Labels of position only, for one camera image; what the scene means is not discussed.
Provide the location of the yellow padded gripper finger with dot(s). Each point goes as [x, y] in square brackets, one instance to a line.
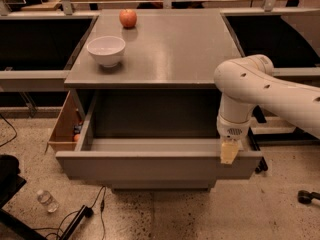
[229, 151]

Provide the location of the cardboard box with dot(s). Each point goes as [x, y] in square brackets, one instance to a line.
[62, 136]

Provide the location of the red apple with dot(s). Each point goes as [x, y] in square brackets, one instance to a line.
[128, 18]

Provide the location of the black caster wheel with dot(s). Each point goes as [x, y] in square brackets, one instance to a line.
[306, 197]

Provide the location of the clear plastic water bottle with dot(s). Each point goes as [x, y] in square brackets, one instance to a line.
[46, 199]

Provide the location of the grey drawer cabinet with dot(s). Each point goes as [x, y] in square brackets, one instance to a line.
[169, 50]

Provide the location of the black metal leg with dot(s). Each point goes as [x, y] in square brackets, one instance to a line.
[262, 166]

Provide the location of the grey top drawer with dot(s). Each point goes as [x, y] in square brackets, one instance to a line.
[137, 139]

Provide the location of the small orange fruit in box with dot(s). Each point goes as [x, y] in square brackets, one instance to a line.
[76, 137]

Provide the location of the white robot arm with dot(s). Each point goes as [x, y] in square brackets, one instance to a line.
[246, 83]

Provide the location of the white ceramic bowl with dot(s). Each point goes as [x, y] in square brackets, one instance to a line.
[107, 51]

